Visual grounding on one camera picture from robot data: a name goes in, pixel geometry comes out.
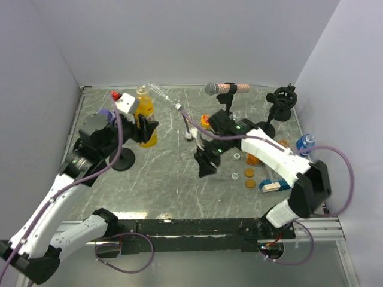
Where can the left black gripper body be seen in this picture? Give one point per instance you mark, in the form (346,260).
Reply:
(139,134)

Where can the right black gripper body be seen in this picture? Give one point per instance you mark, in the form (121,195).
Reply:
(213,151)

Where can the yellow juice bottle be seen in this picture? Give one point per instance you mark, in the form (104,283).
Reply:
(145,108)

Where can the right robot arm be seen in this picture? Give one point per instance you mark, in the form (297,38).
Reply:
(309,181)

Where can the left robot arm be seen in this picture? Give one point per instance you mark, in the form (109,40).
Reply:
(37,250)

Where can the small clear open bottle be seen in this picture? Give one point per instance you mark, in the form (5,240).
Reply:
(236,115)

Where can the blue label water bottle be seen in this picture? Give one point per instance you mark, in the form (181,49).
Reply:
(304,142)

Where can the white green cap lower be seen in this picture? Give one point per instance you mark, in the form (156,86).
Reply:
(234,176)

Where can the yellow red toy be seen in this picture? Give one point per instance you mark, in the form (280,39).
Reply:
(205,121)

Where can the left black microphone stand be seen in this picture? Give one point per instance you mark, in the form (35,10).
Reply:
(125,160)

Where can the black microphone stand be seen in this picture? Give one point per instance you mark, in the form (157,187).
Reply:
(225,94)
(283,99)
(125,160)

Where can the purple microphone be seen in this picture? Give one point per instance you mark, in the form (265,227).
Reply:
(109,114)

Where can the brown cap upper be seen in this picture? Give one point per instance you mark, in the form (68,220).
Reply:
(249,173)

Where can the brown cap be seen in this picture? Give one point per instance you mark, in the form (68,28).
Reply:
(250,183)
(249,173)

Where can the brown cap lower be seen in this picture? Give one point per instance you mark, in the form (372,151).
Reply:
(250,183)

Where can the center black microphone stand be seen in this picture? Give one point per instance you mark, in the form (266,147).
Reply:
(225,94)

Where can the silver head pink microphone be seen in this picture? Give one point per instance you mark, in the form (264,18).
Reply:
(226,88)

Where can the blue white block toy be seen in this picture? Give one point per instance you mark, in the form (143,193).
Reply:
(269,185)

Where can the grey rod tool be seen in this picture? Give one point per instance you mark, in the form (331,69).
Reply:
(270,173)

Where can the right black microphone stand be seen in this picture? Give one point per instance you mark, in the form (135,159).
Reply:
(283,99)

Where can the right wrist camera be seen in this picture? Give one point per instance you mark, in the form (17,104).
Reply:
(194,134)

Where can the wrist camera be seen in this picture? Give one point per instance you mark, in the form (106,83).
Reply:
(194,134)
(126,104)

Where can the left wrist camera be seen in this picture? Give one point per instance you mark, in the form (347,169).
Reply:
(126,104)

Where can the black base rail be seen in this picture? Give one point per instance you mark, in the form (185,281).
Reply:
(182,235)

